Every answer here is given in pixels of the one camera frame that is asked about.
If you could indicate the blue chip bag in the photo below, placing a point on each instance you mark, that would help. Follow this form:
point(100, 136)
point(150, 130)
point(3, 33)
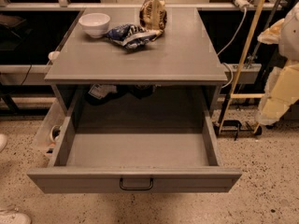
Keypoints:
point(130, 36)

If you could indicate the grey drawer cabinet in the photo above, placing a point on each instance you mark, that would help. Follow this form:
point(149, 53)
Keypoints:
point(183, 55)

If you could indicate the white shoe lower left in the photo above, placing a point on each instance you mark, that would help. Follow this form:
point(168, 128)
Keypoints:
point(13, 216)

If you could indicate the white ceramic bowl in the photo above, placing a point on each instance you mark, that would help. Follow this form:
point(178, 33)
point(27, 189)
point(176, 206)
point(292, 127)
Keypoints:
point(94, 24)

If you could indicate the wooden ladder frame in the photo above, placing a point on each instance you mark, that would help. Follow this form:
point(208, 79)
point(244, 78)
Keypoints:
point(229, 97)

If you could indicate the grey top drawer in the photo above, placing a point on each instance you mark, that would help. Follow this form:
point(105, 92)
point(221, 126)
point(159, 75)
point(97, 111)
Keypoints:
point(167, 136)

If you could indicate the black drawer handle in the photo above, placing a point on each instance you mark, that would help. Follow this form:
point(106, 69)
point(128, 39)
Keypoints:
point(136, 184)

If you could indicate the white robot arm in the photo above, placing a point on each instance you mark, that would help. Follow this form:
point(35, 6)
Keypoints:
point(285, 33)

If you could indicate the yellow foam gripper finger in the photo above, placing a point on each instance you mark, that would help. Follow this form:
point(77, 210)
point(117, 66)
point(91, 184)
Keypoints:
point(280, 92)

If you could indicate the white shoe left edge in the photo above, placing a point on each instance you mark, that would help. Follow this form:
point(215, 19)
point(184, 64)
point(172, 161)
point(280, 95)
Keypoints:
point(3, 141)

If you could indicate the brown snack bag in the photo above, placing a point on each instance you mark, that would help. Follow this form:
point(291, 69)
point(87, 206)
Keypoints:
point(153, 16)

